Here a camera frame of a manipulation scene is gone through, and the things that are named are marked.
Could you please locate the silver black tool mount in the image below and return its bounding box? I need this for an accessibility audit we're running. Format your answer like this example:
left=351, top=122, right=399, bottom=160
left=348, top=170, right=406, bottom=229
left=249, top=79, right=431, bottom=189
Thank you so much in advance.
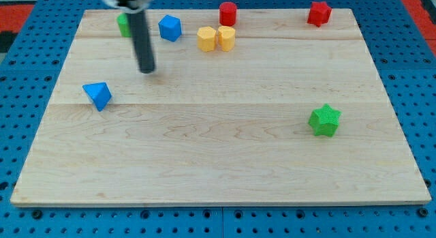
left=102, top=0, right=153, bottom=14

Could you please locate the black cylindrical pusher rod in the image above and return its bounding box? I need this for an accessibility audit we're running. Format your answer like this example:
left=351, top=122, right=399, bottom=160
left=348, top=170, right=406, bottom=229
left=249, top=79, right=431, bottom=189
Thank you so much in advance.
left=127, top=11, right=155, bottom=74

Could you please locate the green cylinder block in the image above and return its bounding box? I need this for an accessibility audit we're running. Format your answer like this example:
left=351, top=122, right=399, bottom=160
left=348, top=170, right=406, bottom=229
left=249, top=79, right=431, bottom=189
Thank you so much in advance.
left=116, top=13, right=131, bottom=38

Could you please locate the light wooden board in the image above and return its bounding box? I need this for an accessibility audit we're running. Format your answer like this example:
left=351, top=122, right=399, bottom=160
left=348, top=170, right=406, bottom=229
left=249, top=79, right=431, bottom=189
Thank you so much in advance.
left=10, top=8, right=431, bottom=207

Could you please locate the blue cube block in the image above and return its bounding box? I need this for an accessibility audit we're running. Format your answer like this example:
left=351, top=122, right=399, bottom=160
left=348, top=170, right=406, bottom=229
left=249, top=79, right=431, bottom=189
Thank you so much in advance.
left=158, top=15, right=182, bottom=42

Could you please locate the yellow hexagon block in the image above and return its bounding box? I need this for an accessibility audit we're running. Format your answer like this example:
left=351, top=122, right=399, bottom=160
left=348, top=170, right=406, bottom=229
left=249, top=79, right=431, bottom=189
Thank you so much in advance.
left=197, top=27, right=217, bottom=52

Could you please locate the blue triangular prism block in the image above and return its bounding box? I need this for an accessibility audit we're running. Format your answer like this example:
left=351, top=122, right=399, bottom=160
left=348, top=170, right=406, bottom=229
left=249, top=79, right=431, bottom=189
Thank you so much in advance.
left=82, top=82, right=112, bottom=112

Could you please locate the red cylinder block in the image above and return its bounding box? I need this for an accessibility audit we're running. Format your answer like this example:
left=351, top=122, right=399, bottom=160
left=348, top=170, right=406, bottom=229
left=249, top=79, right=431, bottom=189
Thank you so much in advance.
left=219, top=2, right=237, bottom=27

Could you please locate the red star block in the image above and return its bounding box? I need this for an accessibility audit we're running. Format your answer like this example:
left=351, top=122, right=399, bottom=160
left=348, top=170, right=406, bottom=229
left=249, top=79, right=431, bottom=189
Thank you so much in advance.
left=307, top=1, right=332, bottom=27

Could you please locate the green star block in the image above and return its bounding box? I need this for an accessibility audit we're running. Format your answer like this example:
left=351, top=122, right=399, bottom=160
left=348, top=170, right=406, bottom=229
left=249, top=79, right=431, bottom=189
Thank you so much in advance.
left=308, top=104, right=342, bottom=137

